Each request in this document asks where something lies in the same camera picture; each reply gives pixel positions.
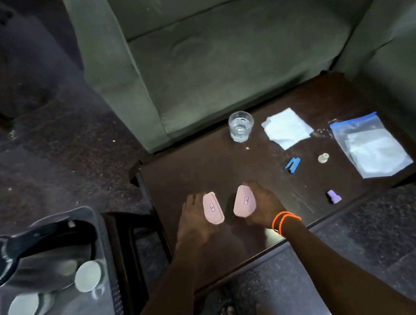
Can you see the small white round cap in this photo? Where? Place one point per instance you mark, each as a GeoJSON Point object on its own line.
{"type": "Point", "coordinates": [323, 158]}

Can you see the clear zip bag blue seal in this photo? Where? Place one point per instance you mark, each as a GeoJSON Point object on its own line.
{"type": "Point", "coordinates": [339, 140]}

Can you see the person's right forearm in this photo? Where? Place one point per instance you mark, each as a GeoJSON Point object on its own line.
{"type": "Point", "coordinates": [346, 279]}

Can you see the small purple cap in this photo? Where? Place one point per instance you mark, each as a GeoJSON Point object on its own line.
{"type": "Point", "coordinates": [334, 196]}

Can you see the pink rectangular box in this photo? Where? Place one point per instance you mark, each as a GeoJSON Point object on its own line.
{"type": "Point", "coordinates": [244, 201]}
{"type": "Point", "coordinates": [213, 208]}

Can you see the white ceramic cup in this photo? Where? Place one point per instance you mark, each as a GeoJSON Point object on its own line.
{"type": "Point", "coordinates": [87, 276]}
{"type": "Point", "coordinates": [24, 310]}

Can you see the white paper napkin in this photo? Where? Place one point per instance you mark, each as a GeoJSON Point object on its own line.
{"type": "Point", "coordinates": [287, 127]}

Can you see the dark wooden coffee table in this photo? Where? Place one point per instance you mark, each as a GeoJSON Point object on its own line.
{"type": "Point", "coordinates": [202, 168]}

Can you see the steel electric kettle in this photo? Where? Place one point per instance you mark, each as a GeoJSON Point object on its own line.
{"type": "Point", "coordinates": [51, 267]}

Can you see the blue clip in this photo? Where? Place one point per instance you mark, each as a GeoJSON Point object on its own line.
{"type": "Point", "coordinates": [293, 165]}

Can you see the person's left forearm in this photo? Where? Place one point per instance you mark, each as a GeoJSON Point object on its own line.
{"type": "Point", "coordinates": [166, 307]}

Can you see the clear drinking glass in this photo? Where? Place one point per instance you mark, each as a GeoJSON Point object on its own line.
{"type": "Point", "coordinates": [241, 127]}

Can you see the dark wooden stool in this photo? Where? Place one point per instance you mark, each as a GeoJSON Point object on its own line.
{"type": "Point", "coordinates": [137, 256]}

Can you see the green fabric armchair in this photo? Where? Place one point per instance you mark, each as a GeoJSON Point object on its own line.
{"type": "Point", "coordinates": [231, 39]}

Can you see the person's right hand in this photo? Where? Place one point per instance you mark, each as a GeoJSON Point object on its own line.
{"type": "Point", "coordinates": [267, 209]}

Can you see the green fabric sofa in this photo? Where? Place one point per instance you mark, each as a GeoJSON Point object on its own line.
{"type": "Point", "coordinates": [409, 68]}

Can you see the person's left hand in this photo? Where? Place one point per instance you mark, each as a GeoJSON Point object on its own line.
{"type": "Point", "coordinates": [192, 226]}

